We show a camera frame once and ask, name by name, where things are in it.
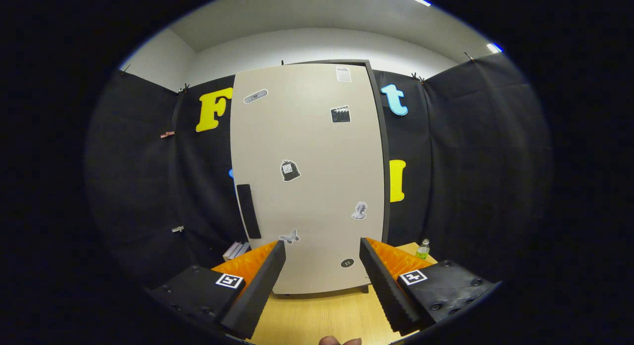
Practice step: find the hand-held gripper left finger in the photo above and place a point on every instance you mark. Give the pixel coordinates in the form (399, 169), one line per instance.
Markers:
(260, 290)

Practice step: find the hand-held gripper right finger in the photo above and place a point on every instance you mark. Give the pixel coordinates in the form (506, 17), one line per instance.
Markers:
(384, 285)

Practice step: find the grey shoe cabinet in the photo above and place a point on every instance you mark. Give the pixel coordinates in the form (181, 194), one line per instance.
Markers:
(386, 161)

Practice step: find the green labelled bottle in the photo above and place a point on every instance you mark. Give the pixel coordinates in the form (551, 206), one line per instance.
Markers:
(422, 252)

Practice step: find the black backdrop cloth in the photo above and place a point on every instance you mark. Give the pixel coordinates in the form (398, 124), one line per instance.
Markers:
(470, 161)

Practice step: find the small ceiling light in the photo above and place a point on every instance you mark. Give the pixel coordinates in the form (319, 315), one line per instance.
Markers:
(494, 47)

